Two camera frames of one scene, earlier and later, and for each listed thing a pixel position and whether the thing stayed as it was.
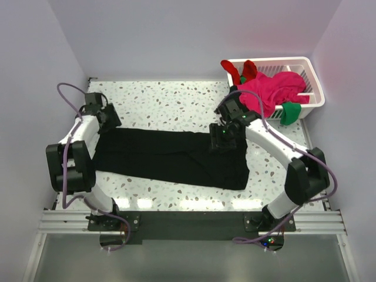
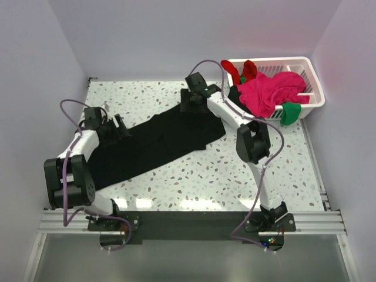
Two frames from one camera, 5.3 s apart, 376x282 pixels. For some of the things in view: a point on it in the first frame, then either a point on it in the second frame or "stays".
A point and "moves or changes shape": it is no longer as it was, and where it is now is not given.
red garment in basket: x=249 y=70 stays
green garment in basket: x=290 y=111 stays
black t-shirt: x=183 y=157 moves or changes shape
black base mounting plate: x=190 y=225 stays
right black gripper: x=216 y=141 -> x=185 y=94
